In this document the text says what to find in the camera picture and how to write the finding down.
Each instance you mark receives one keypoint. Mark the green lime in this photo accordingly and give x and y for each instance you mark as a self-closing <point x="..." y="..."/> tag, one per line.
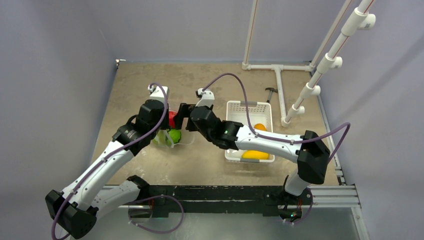
<point x="159" y="139"/>

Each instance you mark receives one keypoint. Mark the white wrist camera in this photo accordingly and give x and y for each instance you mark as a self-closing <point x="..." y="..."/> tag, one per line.
<point x="157" y="93"/>
<point x="206" y="97"/>

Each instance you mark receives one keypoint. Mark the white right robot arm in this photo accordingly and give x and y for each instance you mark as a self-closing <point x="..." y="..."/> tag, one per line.
<point x="307" y="151"/>

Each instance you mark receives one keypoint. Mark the white pvc pipe frame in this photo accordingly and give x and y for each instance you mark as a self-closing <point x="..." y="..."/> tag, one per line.
<point x="359" y="19"/>

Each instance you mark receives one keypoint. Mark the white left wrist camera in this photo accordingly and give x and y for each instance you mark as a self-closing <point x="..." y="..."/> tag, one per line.
<point x="157" y="93"/>

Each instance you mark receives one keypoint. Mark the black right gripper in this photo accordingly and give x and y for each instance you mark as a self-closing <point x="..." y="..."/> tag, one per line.
<point x="182" y="116"/>

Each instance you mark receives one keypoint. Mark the clear zip top bag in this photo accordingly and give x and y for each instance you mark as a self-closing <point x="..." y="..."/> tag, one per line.
<point x="187" y="138"/>

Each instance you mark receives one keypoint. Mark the white plastic basket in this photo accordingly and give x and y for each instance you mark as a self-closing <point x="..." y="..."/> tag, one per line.
<point x="259" y="113"/>

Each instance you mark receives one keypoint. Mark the red apple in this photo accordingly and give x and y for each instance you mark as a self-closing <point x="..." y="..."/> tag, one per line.
<point x="171" y="120"/>

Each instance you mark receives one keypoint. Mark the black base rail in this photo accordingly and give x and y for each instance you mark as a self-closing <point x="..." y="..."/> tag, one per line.
<point x="268" y="201"/>

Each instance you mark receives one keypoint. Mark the green ridged squash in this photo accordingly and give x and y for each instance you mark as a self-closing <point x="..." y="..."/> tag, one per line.
<point x="174" y="136"/>

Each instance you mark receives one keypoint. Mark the small orange pepper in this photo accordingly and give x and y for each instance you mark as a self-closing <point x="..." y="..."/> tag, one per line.
<point x="260" y="126"/>

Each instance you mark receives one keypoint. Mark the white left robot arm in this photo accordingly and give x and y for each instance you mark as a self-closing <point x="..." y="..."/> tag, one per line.
<point x="75" y="208"/>

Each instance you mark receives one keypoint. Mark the yellow mango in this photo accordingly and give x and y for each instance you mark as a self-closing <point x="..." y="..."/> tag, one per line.
<point x="256" y="155"/>

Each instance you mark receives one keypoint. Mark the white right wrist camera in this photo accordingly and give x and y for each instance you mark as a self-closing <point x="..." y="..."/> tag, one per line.
<point x="206" y="97"/>

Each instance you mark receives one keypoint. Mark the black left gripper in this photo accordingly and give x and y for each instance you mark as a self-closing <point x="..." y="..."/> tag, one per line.
<point x="163" y="110"/>

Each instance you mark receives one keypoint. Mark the black hammer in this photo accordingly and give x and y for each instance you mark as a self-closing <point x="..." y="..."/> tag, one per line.
<point x="270" y="90"/>

